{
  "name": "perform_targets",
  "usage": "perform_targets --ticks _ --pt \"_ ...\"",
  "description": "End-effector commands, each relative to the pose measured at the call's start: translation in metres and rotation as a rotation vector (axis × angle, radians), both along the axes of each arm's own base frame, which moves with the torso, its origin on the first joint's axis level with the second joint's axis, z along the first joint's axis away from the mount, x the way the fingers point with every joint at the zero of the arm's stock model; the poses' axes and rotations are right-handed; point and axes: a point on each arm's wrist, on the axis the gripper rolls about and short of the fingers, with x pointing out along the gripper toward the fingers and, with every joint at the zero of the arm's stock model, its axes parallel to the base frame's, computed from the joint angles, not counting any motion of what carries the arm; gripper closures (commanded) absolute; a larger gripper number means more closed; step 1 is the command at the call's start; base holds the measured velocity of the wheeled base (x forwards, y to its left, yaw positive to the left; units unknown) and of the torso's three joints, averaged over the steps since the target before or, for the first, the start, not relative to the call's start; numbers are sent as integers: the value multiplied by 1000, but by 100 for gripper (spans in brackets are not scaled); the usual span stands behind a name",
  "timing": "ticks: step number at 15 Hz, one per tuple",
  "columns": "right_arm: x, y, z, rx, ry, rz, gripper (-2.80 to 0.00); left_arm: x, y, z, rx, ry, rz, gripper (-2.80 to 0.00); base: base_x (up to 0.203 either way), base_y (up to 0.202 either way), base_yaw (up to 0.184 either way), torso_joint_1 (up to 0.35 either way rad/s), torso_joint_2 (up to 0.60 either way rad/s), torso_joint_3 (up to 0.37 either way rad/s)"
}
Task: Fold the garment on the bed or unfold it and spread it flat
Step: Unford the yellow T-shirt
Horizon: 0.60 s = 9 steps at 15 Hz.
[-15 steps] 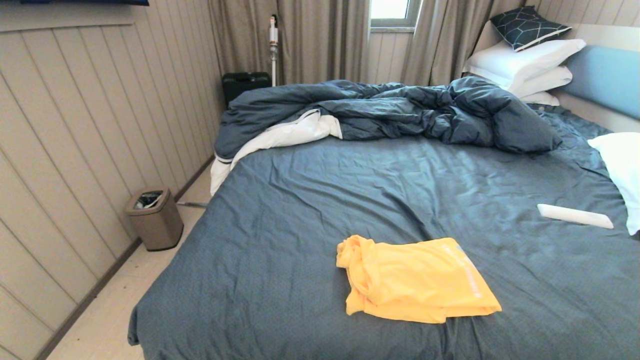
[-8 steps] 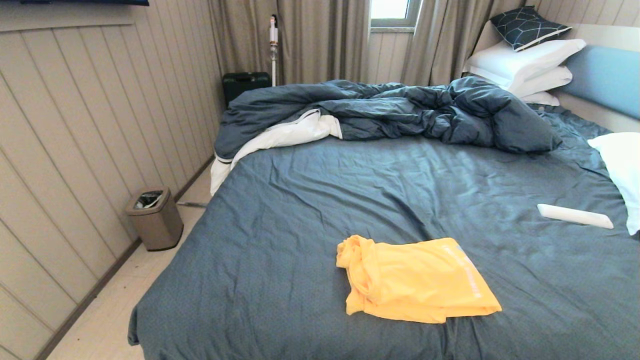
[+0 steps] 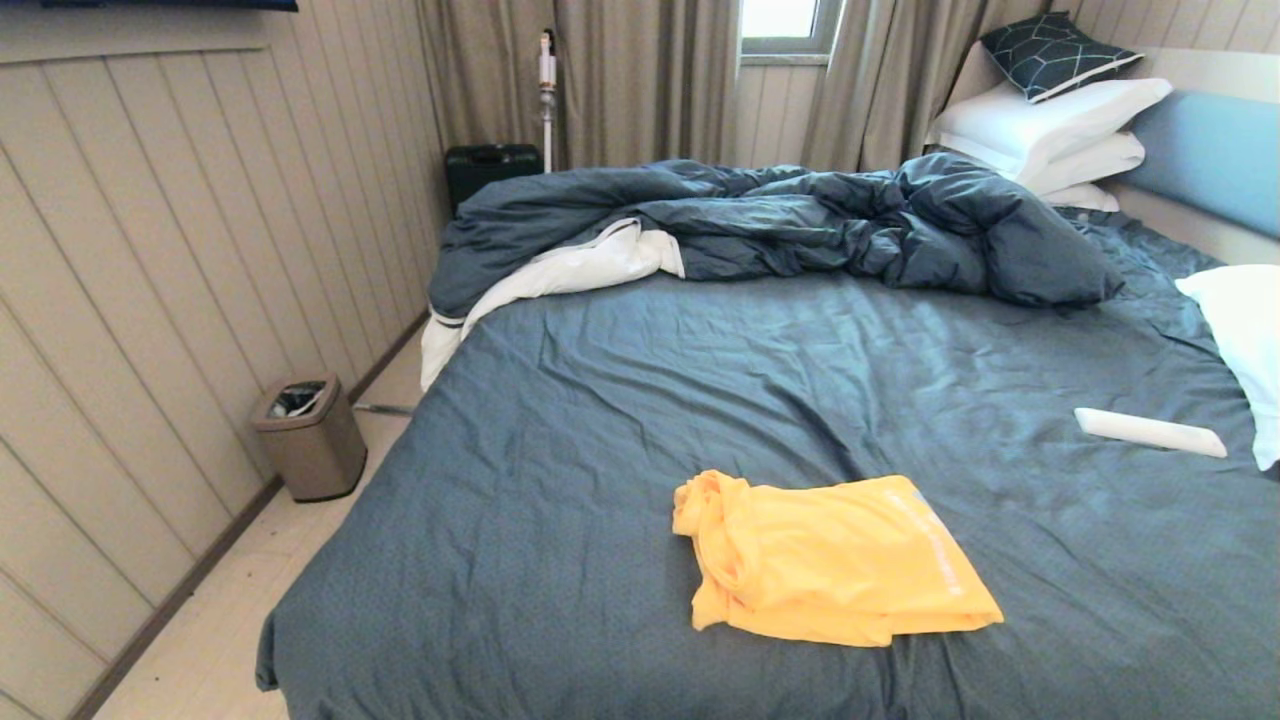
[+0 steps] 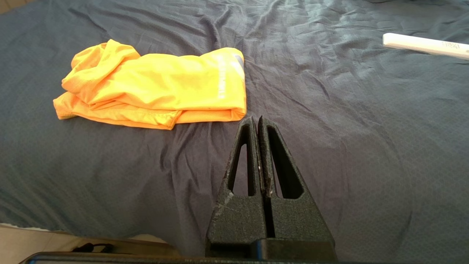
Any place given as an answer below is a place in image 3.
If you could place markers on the yellow t-shirt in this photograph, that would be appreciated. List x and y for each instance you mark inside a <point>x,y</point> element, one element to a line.
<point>840,570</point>

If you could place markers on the white quilt with dark stripe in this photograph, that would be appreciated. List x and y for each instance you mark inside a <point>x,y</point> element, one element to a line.
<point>570,270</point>

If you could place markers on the dark blue duvet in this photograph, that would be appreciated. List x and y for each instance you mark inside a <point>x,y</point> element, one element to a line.
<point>800,215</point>

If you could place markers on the black hard case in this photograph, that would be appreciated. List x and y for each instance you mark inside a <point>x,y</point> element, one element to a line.
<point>490,170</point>

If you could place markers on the grey metal bar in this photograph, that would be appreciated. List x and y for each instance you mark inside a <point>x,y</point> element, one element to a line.
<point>385,410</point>

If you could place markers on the grey-beige curtain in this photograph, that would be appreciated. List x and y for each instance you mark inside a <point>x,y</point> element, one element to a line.
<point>890,80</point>
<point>640,80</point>

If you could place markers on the white stick vacuum cleaner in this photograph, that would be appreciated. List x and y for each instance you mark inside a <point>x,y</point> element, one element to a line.
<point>546,72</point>

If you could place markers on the bronze trash bin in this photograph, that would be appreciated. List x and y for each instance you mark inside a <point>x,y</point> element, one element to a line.
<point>312,450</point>

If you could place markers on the white pillow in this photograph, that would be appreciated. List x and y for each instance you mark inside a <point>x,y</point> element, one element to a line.
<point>1086,198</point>
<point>1092,164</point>
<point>1040,122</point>
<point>1248,330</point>

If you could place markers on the flat white remote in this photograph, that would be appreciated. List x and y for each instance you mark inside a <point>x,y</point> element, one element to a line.
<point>1150,432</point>

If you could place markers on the dark patterned cushion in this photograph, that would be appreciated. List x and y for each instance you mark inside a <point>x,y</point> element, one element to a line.
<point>1058,54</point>

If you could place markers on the blue headboard cushion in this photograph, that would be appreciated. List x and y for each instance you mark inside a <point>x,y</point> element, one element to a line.
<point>1212,158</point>

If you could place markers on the beige bed headboard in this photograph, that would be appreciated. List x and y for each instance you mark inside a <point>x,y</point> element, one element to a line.
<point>1220,68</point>

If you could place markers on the window with grey frame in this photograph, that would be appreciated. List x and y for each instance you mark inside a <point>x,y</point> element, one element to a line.
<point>785,20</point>

